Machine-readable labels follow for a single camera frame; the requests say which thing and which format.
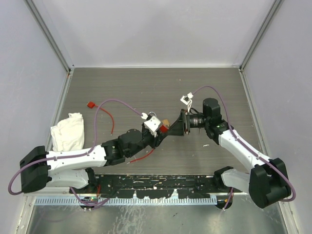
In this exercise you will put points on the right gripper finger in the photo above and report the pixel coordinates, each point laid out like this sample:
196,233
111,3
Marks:
175,132
179,124

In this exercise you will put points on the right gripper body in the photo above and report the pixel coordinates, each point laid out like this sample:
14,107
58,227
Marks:
186,123

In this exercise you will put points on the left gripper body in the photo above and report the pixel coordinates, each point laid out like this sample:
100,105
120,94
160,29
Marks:
148,139

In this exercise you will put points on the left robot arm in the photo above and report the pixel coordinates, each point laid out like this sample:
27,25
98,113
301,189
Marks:
40,168

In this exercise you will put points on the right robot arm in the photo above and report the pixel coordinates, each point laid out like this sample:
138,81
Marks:
266,181

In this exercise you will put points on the brass padlock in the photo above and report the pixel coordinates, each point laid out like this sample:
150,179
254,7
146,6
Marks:
164,121

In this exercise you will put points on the white cloth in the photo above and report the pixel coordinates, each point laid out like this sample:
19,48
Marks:
68,134

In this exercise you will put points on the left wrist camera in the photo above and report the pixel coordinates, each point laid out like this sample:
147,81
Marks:
152,123

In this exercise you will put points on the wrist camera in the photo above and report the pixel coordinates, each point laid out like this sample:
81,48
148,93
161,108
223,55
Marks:
187,100
152,123

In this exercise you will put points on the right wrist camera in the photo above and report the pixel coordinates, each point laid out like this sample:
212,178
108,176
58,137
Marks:
187,100

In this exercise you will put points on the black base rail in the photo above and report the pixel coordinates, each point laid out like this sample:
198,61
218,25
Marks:
158,186

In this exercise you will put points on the slotted cable duct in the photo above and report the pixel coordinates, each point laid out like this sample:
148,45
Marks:
70,200

